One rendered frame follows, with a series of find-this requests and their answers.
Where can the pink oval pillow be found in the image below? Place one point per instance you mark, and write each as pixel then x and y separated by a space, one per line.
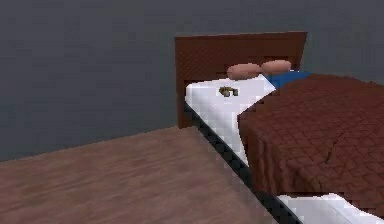
pixel 243 71
pixel 276 66

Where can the olive green earphones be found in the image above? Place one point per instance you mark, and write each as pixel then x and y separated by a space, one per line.
pixel 228 91

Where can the brown bed with white sheet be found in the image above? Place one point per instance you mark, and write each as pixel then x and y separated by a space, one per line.
pixel 213 56

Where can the blue bed cloth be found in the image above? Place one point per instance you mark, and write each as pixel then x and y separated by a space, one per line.
pixel 286 78

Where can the brown quilted blanket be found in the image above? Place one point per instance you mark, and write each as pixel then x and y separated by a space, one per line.
pixel 316 133

